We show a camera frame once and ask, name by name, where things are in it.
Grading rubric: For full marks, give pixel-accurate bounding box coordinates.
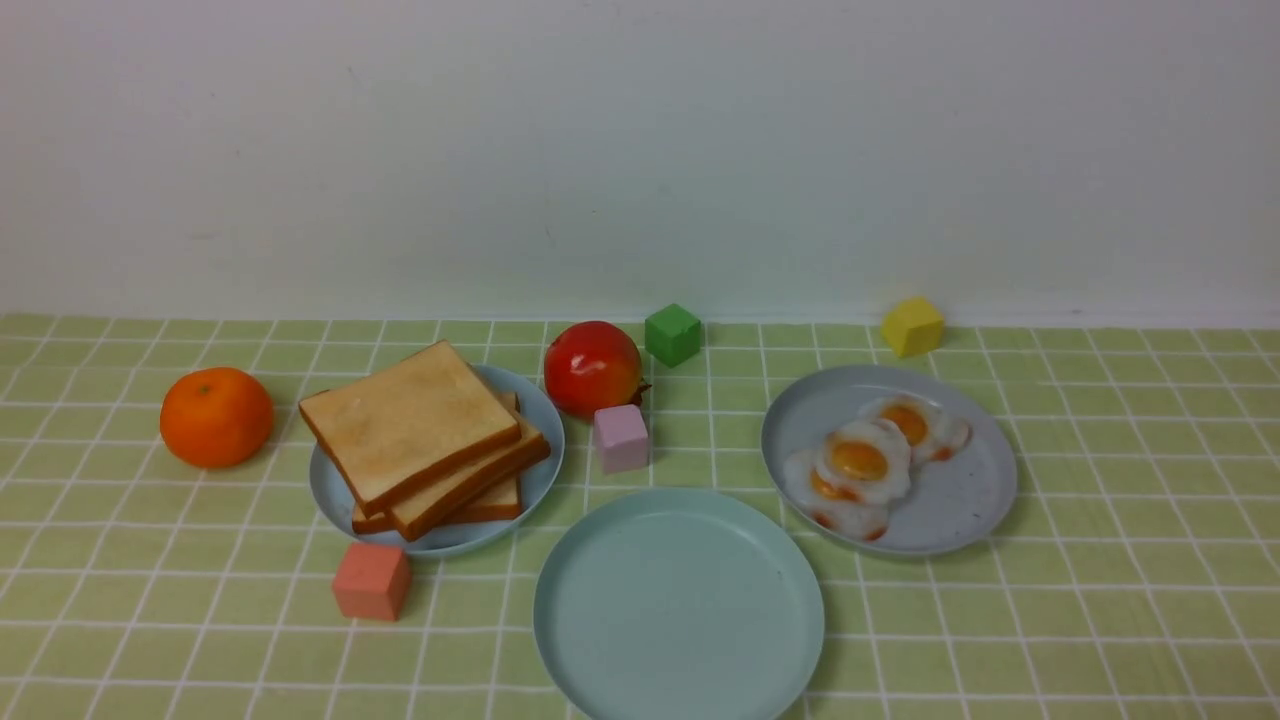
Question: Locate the fried egg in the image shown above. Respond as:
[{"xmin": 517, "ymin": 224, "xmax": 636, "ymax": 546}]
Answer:
[
  {"xmin": 810, "ymin": 419, "xmax": 911, "ymax": 505},
  {"xmin": 782, "ymin": 448, "xmax": 890, "ymax": 542},
  {"xmin": 858, "ymin": 395, "xmax": 972, "ymax": 468}
]

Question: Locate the salmon red cube block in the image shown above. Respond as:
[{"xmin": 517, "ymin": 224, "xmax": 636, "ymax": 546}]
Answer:
[{"xmin": 332, "ymin": 542, "xmax": 412, "ymax": 623}]

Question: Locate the blue plate under bread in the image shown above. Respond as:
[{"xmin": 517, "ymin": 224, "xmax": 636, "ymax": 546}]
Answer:
[{"xmin": 310, "ymin": 364, "xmax": 564, "ymax": 559}]

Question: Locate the teal empty front plate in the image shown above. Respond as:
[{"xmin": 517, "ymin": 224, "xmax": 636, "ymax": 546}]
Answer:
[{"xmin": 532, "ymin": 488, "xmax": 826, "ymax": 719}]

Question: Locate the orange mandarin fruit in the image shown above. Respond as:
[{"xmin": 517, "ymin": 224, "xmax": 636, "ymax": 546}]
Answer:
[{"xmin": 159, "ymin": 366, "xmax": 275, "ymax": 469}]

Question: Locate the grey-blue plate with eggs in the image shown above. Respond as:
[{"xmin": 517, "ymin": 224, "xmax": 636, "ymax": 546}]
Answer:
[{"xmin": 760, "ymin": 364, "xmax": 1018, "ymax": 556}]

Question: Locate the toast slice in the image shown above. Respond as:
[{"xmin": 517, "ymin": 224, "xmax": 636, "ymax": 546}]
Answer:
[
  {"xmin": 384, "ymin": 391, "xmax": 550, "ymax": 542},
  {"xmin": 298, "ymin": 340, "xmax": 522, "ymax": 512},
  {"xmin": 351, "ymin": 474, "xmax": 524, "ymax": 536}
]

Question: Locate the red tomato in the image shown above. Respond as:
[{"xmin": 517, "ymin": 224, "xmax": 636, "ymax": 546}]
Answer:
[{"xmin": 543, "ymin": 320, "xmax": 650, "ymax": 421}]

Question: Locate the green cube block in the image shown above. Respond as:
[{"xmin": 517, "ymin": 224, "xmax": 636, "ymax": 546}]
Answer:
[{"xmin": 644, "ymin": 304, "xmax": 703, "ymax": 368}]

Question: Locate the pink cube block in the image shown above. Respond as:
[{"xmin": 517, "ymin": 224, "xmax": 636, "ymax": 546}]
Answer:
[{"xmin": 593, "ymin": 404, "xmax": 650, "ymax": 474}]

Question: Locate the yellow cube block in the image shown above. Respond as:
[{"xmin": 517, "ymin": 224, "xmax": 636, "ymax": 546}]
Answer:
[{"xmin": 879, "ymin": 296, "xmax": 946, "ymax": 357}]

